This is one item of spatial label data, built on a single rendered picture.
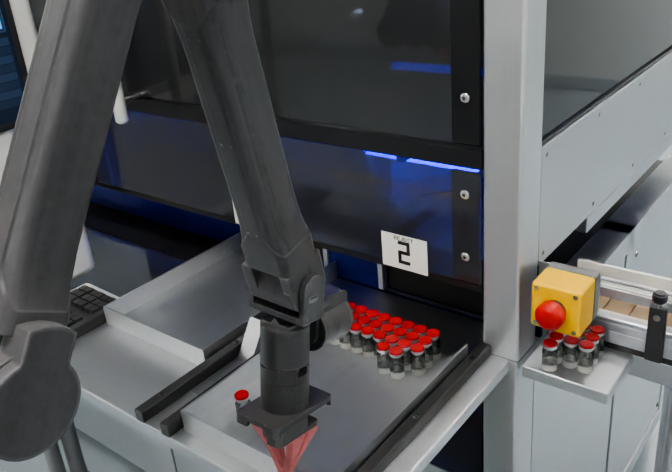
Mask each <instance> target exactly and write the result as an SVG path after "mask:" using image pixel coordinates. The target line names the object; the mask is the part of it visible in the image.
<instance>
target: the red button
mask: <svg viewBox="0 0 672 472"><path fill-rule="evenodd" d="M535 319H536V322H537V323H538V325H539V326H540V327H542V328H543V329H545V330H549V331H555V330H558V329H559V328H560V327H561V326H562V325H563V324H564V322H565V321H566V313H565V310H564V309H563V307H562V306H561V305H560V304H558V303H557V302H554V301H551V300H547V301H544V302H542V303H541V304H540V305H539V306H538V307H537V308H536V310H535Z"/></svg>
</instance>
